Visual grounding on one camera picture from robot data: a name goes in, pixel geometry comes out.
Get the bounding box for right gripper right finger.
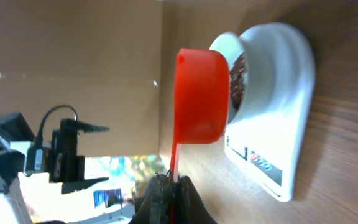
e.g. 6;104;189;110
174;176;217;224

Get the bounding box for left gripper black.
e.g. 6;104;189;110
50;119;110;195

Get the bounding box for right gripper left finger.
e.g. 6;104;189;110
129;174;175;224

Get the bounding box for orange measuring scoop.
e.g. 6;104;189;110
169;48;229;182

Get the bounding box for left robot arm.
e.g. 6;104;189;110
0;113;109;223

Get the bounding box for white digital kitchen scale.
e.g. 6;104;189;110
225;22;316;202

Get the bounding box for brown cardboard panel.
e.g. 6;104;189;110
0;0;162;157

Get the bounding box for red beans in bowl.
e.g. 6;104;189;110
229;54;247;110

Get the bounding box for white round bowl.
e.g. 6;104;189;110
209;32;248;124

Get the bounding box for left black cable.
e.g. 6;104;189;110
35;104;78;150

